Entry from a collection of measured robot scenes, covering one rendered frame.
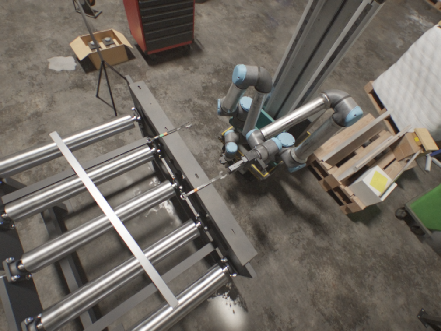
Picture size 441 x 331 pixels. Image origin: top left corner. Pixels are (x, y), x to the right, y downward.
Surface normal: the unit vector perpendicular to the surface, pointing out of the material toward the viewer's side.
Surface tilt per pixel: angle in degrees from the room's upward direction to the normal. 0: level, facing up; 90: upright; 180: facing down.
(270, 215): 0
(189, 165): 0
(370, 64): 0
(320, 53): 90
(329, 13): 90
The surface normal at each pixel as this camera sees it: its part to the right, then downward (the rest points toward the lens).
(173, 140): 0.17, -0.42
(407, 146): -0.98, 0.01
